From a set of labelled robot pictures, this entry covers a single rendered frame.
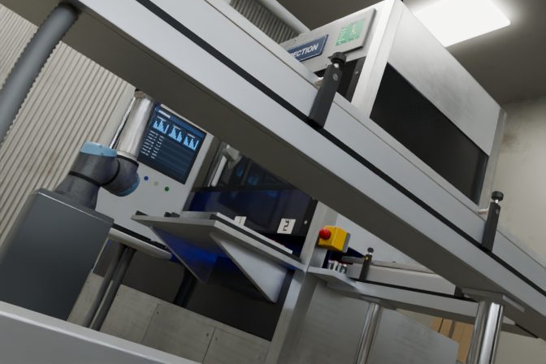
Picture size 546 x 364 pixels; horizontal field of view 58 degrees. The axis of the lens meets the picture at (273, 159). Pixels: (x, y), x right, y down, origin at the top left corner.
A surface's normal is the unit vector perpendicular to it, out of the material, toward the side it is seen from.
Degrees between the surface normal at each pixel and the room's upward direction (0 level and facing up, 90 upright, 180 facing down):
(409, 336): 90
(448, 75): 90
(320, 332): 90
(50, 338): 90
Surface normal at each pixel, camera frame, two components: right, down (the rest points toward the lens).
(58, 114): 0.55, -0.10
